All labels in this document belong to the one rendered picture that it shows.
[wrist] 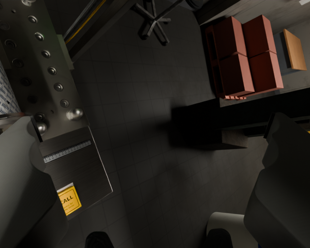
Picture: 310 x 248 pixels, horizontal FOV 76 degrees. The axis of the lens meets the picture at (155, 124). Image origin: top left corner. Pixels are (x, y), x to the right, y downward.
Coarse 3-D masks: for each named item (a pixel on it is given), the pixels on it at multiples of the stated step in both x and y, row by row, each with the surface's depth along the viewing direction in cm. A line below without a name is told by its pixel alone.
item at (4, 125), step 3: (0, 123) 21; (3, 123) 21; (6, 123) 22; (9, 123) 22; (12, 123) 23; (0, 126) 22; (3, 126) 23; (6, 126) 23; (9, 126) 24; (3, 129) 25
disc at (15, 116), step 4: (20, 112) 22; (24, 112) 23; (28, 112) 24; (0, 116) 20; (4, 116) 20; (8, 116) 20; (12, 116) 21; (16, 116) 21; (20, 116) 22; (24, 116) 23; (0, 120) 20; (4, 120) 21; (8, 120) 22; (12, 120) 23; (16, 120) 24
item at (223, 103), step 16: (272, 96) 181; (288, 96) 170; (304, 96) 162; (192, 112) 252; (208, 112) 235; (224, 112) 211; (240, 112) 199; (256, 112) 187; (288, 112) 169; (304, 112) 161; (192, 128) 248; (208, 128) 231; (224, 128) 214; (240, 128) 213; (256, 128) 247; (304, 128) 201; (192, 144) 244; (208, 144) 230; (224, 144) 223; (240, 144) 244
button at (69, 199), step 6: (72, 186) 61; (60, 192) 59; (66, 192) 59; (72, 192) 60; (60, 198) 58; (66, 198) 59; (72, 198) 60; (78, 198) 61; (66, 204) 59; (72, 204) 60; (78, 204) 61; (66, 210) 58; (72, 210) 60
